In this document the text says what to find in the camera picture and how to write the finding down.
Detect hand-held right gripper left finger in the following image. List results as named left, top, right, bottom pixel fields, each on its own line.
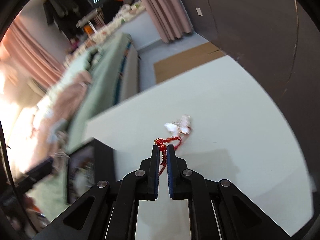
left=35, top=144, right=160, bottom=240

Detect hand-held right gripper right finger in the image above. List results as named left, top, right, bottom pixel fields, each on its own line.
left=167, top=144, right=298, bottom=240

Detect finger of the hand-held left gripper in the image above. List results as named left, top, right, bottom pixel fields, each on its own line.
left=24, top=156, right=54, bottom=180

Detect red braided cord bracelet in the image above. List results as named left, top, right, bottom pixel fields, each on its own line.
left=153, top=135, right=184, bottom=167

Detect black square gift box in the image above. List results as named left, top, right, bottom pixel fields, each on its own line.
left=66, top=137, right=118, bottom=204

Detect white butterfly hair clip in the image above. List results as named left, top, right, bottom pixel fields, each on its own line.
left=164, top=114, right=193, bottom=135

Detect white low table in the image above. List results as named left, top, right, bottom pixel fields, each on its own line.
left=85, top=55, right=314, bottom=240

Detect pink floral blanket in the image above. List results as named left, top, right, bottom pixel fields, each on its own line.
left=25, top=70, right=93, bottom=140

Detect bed with green sheet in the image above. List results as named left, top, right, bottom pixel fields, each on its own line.
left=25, top=31, right=133, bottom=223

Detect printed blue mattress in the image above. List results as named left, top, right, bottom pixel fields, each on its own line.
left=112, top=39, right=133, bottom=105

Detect flat brown cardboard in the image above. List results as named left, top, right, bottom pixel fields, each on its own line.
left=153, top=42, right=224, bottom=83

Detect pink curtain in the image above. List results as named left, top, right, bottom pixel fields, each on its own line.
left=127, top=0, right=193, bottom=43
left=0, top=17, right=65, bottom=88

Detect floral window seat cushion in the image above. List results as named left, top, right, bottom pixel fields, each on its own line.
left=65, top=1, right=147, bottom=55

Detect hanging dark clothes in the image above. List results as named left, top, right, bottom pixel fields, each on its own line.
left=44, top=0, right=85, bottom=38

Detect black bag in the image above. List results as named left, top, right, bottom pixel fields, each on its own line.
left=102, top=0, right=125, bottom=23

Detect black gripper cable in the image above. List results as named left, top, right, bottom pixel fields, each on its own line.
left=0, top=120, right=16, bottom=188

